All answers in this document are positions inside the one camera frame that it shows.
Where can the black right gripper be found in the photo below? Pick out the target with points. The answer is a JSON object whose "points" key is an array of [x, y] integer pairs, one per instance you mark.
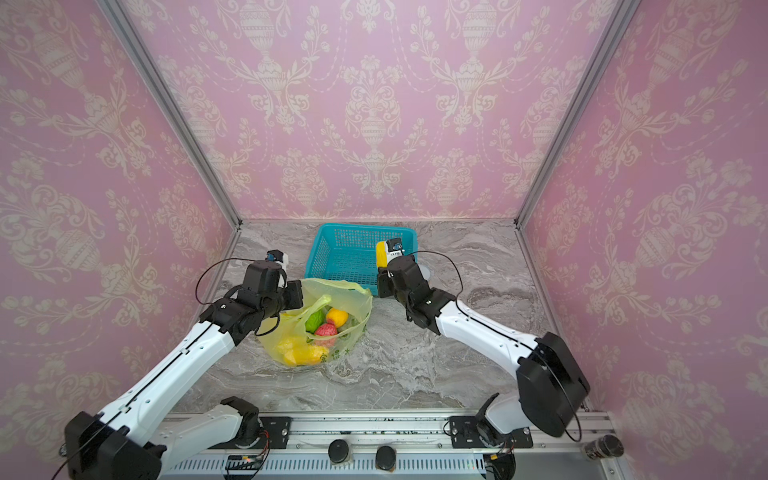
{"points": [[385, 282]]}

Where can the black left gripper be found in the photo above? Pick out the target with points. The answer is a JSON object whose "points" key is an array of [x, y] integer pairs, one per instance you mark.
{"points": [[296, 289]]}

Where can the yellow toy fruit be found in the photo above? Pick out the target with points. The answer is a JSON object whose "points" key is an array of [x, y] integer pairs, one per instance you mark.
{"points": [[381, 254]]}

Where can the yellow plastic bag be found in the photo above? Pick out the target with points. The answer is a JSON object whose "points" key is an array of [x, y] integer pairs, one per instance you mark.
{"points": [[331, 321]]}

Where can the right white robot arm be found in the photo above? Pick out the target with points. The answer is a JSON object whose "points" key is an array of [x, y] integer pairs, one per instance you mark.
{"points": [[550, 384]]}

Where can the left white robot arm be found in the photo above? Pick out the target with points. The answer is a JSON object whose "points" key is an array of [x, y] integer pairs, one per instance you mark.
{"points": [[125, 439]]}

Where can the pink toy fruit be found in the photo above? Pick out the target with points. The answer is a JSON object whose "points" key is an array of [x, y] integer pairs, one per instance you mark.
{"points": [[326, 335]]}

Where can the small orange-print tin can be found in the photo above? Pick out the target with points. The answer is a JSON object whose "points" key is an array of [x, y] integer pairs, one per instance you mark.
{"points": [[426, 274]]}

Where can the green toy vegetable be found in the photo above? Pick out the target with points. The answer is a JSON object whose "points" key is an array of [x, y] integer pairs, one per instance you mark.
{"points": [[316, 320]]}

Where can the teal plastic basket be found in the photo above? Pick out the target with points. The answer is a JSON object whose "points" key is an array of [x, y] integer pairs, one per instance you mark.
{"points": [[348, 252]]}

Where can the yellow toy banana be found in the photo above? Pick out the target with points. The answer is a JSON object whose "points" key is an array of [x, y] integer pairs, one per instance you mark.
{"points": [[296, 351]]}

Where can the black knob left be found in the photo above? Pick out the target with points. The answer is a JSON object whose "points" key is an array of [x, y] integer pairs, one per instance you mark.
{"points": [[339, 451]]}

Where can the black knob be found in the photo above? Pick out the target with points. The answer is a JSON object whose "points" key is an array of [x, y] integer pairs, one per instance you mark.
{"points": [[339, 451], [386, 458]]}

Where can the black knob right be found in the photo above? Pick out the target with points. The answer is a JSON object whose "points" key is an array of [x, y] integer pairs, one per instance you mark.
{"points": [[386, 458]]}

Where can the dark jar right corner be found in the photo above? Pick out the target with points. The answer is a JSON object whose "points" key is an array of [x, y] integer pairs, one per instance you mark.
{"points": [[606, 447]]}

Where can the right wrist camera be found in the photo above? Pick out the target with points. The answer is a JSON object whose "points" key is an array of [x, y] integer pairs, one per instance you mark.
{"points": [[394, 248]]}

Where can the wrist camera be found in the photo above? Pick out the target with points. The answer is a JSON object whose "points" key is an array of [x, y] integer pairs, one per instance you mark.
{"points": [[278, 257], [394, 248]]}

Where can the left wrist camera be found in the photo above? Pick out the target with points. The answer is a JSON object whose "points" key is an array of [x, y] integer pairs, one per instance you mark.
{"points": [[278, 257]]}

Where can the left corner aluminium post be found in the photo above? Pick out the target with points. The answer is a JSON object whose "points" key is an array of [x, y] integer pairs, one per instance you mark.
{"points": [[117, 16]]}

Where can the corner aluminium post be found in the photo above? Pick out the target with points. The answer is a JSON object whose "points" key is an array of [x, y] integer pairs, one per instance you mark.
{"points": [[596, 66], [117, 16]]}

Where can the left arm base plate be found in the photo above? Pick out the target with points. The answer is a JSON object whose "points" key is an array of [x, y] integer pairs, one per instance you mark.
{"points": [[276, 433]]}

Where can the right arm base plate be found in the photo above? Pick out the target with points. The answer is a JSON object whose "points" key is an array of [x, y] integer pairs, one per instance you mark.
{"points": [[465, 434]]}

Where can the aluminium front rail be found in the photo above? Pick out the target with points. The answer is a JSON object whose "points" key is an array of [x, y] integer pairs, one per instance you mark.
{"points": [[423, 446]]}

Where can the right corner aluminium post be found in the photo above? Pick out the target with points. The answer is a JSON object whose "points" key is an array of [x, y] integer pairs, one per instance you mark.
{"points": [[596, 66]]}

